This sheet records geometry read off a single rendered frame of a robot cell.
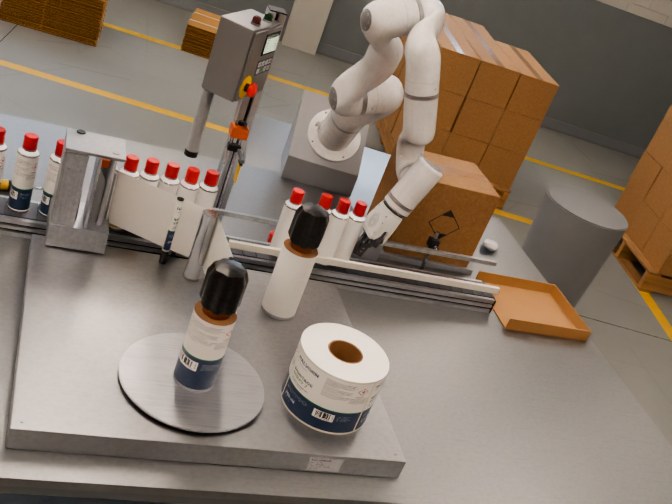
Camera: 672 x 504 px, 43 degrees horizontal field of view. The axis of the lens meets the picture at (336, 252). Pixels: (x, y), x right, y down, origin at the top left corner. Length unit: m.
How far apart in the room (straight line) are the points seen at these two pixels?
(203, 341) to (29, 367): 0.34
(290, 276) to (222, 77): 0.52
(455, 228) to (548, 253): 1.88
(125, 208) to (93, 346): 0.46
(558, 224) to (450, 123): 1.39
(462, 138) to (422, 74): 3.45
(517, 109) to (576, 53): 2.51
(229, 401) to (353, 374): 0.26
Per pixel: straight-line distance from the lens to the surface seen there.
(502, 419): 2.25
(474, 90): 5.58
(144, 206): 2.18
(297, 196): 2.30
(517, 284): 2.91
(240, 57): 2.14
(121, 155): 2.07
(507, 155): 5.80
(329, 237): 2.38
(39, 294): 2.00
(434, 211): 2.68
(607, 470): 2.31
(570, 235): 4.51
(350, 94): 2.60
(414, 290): 2.53
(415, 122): 2.29
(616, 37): 8.21
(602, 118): 8.43
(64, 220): 2.13
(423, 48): 2.24
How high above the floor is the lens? 2.03
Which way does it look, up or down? 27 degrees down
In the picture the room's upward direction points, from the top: 22 degrees clockwise
